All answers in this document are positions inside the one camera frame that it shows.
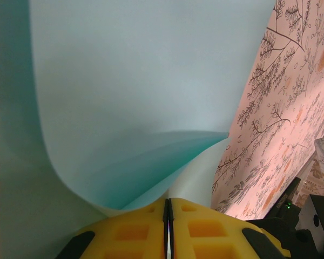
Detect floral patterned table cover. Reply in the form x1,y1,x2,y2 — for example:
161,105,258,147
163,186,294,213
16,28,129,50
0,0,324,221

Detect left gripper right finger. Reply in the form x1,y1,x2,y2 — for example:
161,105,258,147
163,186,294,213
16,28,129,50
168,198,291,259

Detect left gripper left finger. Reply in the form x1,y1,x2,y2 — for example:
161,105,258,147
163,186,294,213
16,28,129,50
55,198,170,259

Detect teal square paper sheet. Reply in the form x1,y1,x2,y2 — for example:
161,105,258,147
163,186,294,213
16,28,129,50
0,0,276,259

